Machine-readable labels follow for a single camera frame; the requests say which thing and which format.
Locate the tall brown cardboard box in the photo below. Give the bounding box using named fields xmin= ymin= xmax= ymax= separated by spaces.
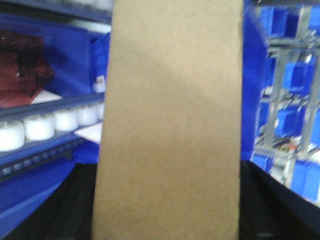
xmin=92 ymin=0 xmax=243 ymax=240

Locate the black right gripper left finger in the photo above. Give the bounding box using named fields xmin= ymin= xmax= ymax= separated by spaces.
xmin=4 ymin=163 xmax=98 ymax=240

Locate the white roller track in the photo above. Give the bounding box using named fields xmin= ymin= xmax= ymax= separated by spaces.
xmin=0 ymin=92 xmax=105 ymax=163

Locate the blue bin rack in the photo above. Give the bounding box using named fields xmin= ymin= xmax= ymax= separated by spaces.
xmin=250 ymin=0 xmax=320 ymax=205

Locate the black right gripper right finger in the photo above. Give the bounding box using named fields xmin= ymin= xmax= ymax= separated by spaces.
xmin=238 ymin=161 xmax=320 ymax=240

